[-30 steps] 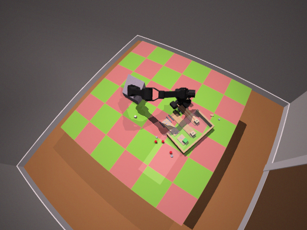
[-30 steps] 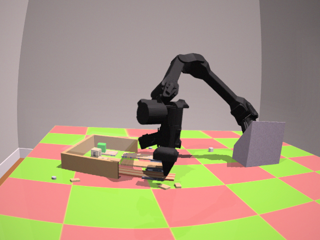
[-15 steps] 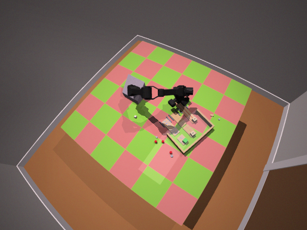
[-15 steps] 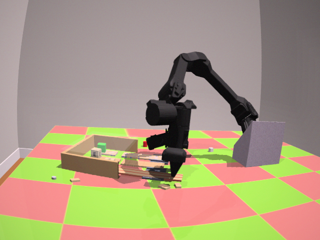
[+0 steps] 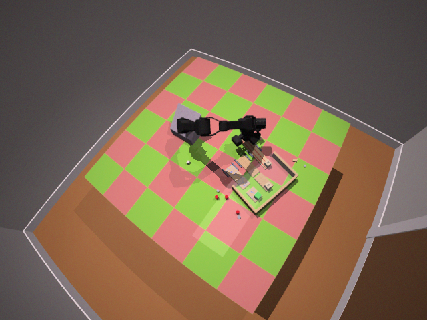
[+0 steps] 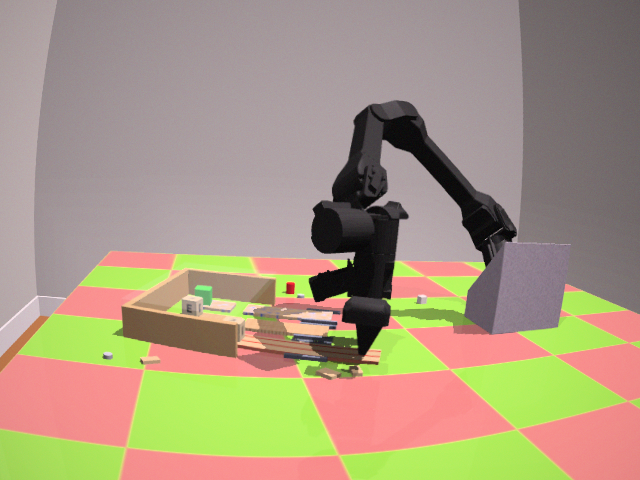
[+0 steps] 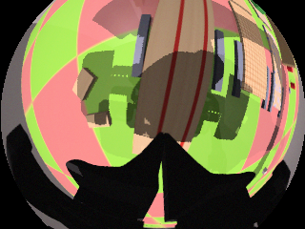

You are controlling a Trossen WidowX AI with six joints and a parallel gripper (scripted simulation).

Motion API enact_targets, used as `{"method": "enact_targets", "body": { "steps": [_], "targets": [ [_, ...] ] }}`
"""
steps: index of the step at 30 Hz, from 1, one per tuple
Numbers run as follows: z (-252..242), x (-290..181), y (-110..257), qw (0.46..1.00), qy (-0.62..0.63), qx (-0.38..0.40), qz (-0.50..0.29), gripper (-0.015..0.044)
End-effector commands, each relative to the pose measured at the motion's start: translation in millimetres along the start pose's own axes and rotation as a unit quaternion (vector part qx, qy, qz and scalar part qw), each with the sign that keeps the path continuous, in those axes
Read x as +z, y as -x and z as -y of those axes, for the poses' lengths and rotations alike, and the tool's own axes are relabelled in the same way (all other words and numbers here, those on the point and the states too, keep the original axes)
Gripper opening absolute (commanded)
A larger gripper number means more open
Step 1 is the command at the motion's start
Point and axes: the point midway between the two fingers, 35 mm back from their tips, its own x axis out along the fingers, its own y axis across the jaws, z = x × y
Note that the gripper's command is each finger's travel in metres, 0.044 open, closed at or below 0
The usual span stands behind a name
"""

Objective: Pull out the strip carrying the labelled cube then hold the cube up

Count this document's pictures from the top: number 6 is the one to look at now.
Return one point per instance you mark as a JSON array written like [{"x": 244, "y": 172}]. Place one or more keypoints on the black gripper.
[{"x": 367, "y": 310}]

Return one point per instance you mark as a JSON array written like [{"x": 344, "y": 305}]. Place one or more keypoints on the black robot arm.
[{"x": 344, "y": 226}]

